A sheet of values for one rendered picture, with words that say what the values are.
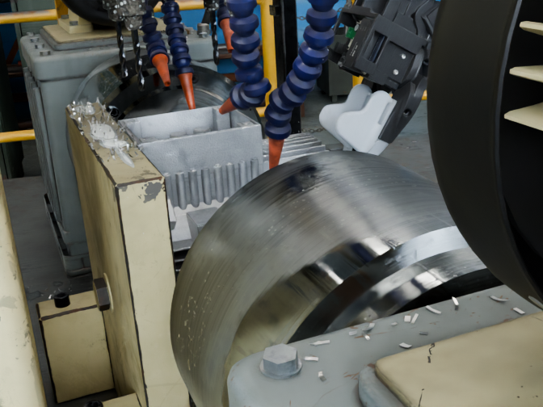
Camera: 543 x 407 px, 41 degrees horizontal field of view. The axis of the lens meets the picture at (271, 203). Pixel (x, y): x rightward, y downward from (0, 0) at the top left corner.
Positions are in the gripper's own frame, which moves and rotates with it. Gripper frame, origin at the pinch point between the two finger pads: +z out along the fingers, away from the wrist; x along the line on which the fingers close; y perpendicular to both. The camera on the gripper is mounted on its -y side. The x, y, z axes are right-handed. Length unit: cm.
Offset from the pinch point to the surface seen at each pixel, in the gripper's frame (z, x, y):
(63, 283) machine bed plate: 39, -48, 10
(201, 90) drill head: 0.4, -26.8, 8.8
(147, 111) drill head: 5.5, -26.7, 14.3
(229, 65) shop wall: -4, -489, -170
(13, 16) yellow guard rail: 14, -246, 14
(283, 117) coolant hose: -2.1, 9.6, 14.7
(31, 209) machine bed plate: 40, -86, 11
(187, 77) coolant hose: -0.7, -19.2, 13.8
